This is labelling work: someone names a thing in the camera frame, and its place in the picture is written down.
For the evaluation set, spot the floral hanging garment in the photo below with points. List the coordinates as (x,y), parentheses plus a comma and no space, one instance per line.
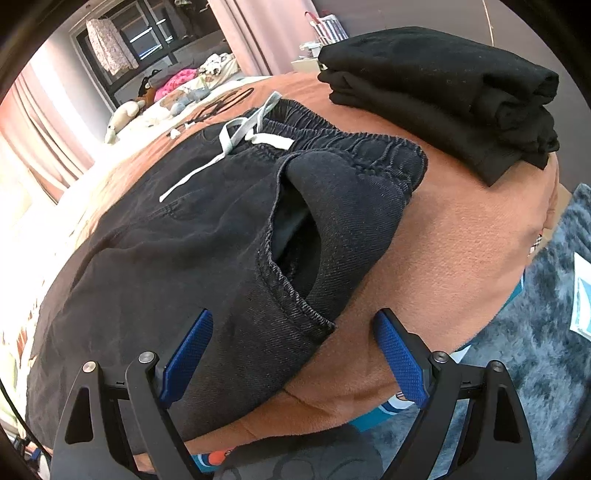
(109,47)

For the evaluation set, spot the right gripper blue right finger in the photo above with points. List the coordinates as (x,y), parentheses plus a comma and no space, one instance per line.
(432,381)

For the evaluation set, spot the pink curtain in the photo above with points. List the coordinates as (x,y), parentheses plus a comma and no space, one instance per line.
(47,147)
(264,35)

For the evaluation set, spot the pink curtain left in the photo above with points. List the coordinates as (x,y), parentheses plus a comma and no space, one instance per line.
(47,147)

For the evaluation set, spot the striped bag on cabinet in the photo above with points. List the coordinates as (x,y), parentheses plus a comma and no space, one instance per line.
(328,29)

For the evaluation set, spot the brown bed blanket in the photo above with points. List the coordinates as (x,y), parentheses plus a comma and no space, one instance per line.
(456,256)

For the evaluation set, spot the cream plush toy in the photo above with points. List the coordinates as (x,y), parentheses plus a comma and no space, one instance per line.
(122,116)

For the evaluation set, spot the grey shaggy rug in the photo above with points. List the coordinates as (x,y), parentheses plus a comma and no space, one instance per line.
(523,409)

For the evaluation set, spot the black denim pants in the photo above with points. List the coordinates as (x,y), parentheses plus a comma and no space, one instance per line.
(270,236)

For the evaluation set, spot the person's leg grey patterned trousers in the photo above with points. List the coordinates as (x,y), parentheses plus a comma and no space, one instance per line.
(338,453)

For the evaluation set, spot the white earbuds on bed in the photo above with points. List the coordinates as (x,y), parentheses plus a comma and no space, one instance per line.
(175,132)

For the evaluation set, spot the stack of folded black clothes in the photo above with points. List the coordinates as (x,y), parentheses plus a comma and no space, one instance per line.
(483,105)

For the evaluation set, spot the blue patterned bed sheet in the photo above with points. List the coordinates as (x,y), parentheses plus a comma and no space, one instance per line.
(209,462)

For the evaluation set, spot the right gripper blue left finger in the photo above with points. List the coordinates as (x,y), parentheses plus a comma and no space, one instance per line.
(154,382)

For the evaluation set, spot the grey blue plush toy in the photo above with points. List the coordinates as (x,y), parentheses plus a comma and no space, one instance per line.
(186,98)

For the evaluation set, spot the pink garment on bed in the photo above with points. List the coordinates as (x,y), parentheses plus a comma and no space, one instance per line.
(178,79)

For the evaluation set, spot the pink curtain right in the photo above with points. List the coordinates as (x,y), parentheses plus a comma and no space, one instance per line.
(264,35)

